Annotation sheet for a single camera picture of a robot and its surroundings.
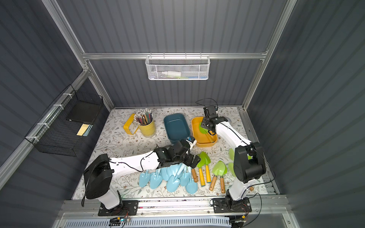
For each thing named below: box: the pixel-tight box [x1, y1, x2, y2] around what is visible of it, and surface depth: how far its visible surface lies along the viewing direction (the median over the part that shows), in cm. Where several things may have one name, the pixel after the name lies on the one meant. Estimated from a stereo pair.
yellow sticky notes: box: [76, 123, 90, 137], surface depth 77 cm
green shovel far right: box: [229, 148, 235, 162], surface depth 94 cm
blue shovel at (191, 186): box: [185, 166, 199, 195], surface depth 82 cm
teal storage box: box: [163, 113, 191, 144], surface depth 110 cm
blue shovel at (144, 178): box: [139, 169, 151, 188], surface depth 84 cm
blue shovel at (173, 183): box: [166, 162, 186, 193], surface depth 83 cm
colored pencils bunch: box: [134, 108, 154, 126], surface depth 95 cm
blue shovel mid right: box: [179, 165, 191, 187], surface depth 84 cm
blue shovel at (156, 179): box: [149, 168, 163, 190], surface depth 84 cm
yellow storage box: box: [191, 116, 218, 148], surface depth 104 cm
